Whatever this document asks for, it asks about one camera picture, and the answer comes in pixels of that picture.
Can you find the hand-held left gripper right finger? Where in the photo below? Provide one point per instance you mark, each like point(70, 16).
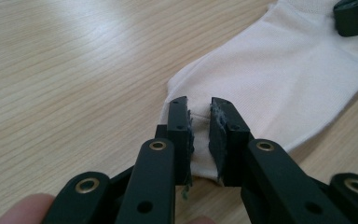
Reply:
point(230, 146)

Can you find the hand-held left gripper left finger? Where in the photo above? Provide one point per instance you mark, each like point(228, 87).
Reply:
point(177, 140)

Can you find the pale pink sock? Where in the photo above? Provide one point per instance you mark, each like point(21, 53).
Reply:
point(276, 77)

